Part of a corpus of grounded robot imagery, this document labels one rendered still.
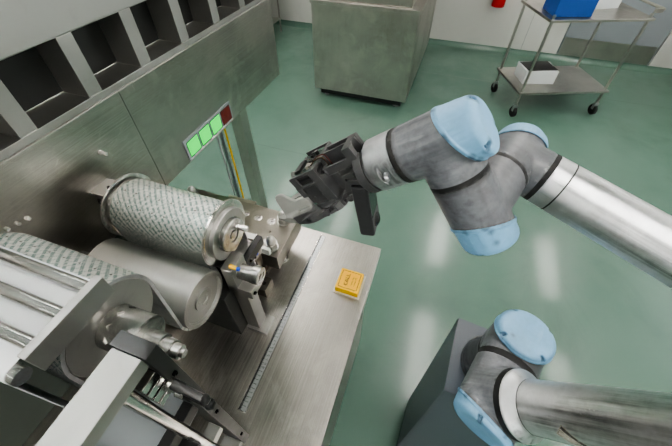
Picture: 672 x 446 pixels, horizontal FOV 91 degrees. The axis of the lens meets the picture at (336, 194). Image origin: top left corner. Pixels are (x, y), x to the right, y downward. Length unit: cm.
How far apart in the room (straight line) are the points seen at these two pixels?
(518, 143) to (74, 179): 84
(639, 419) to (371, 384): 139
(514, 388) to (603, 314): 179
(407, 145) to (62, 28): 68
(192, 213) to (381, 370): 141
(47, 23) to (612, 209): 93
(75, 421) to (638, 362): 235
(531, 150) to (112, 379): 56
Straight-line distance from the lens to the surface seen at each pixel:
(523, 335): 83
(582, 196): 53
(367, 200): 49
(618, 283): 269
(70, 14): 87
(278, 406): 94
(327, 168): 47
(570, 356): 226
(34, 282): 58
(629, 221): 55
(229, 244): 74
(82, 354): 59
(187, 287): 72
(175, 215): 74
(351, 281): 102
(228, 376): 99
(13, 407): 107
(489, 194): 42
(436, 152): 39
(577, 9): 357
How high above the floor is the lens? 181
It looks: 46 degrees down
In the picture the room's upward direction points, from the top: straight up
